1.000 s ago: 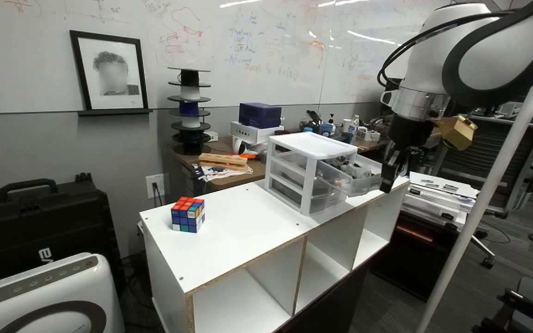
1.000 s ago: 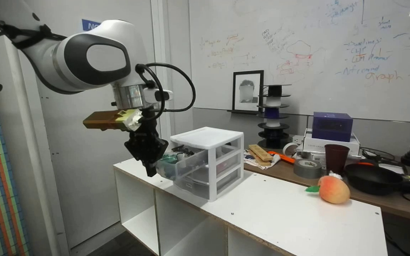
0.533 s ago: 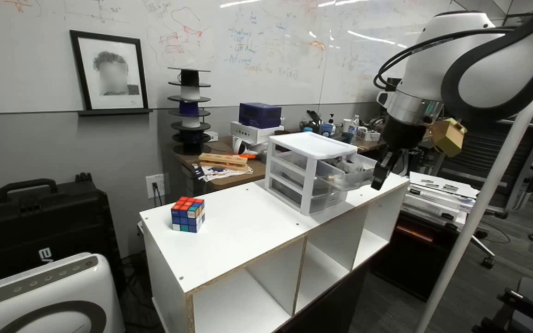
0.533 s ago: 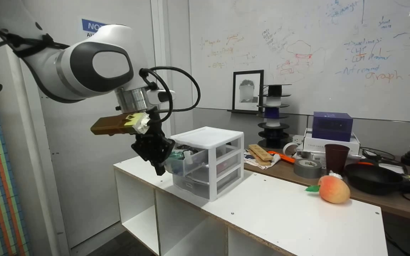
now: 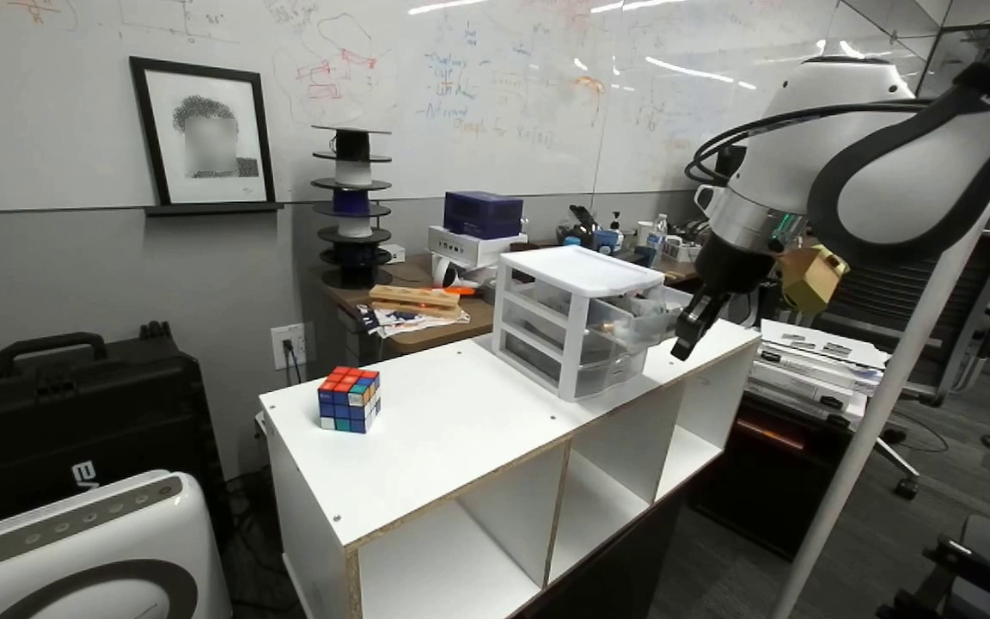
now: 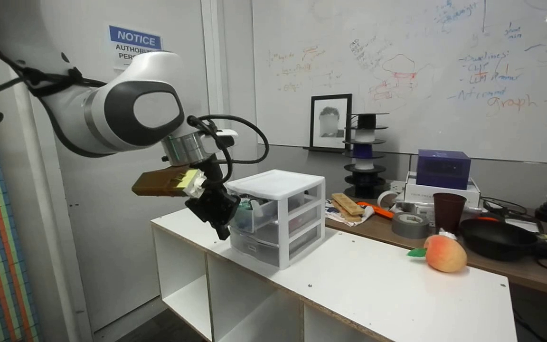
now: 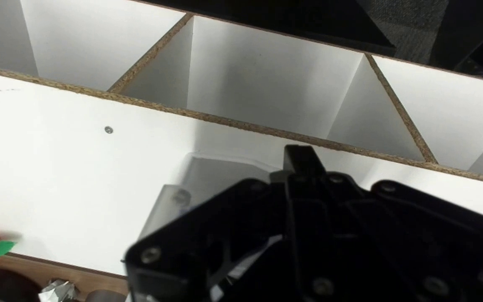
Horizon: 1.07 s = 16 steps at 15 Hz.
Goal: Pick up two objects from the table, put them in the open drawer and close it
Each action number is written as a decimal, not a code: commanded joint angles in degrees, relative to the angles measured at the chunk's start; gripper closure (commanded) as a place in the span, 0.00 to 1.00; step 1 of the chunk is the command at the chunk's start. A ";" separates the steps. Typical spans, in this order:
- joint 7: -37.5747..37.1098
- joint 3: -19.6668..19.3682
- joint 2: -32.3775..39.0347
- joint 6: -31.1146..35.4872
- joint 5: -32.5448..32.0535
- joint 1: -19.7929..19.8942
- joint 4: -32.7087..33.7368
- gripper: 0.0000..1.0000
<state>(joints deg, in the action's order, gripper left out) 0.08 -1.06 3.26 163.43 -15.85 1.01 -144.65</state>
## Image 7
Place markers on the grey rounded object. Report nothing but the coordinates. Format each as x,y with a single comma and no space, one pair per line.
106,296

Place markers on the crumpled silver foil object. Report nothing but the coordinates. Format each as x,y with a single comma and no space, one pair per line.
59,291

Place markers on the dark round object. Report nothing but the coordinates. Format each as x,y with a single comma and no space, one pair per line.
2,289

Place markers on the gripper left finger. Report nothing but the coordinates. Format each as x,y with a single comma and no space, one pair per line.
208,235

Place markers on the white drawer with dividers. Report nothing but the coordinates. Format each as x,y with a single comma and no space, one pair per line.
78,180

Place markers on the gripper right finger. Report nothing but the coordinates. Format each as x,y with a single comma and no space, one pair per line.
392,243

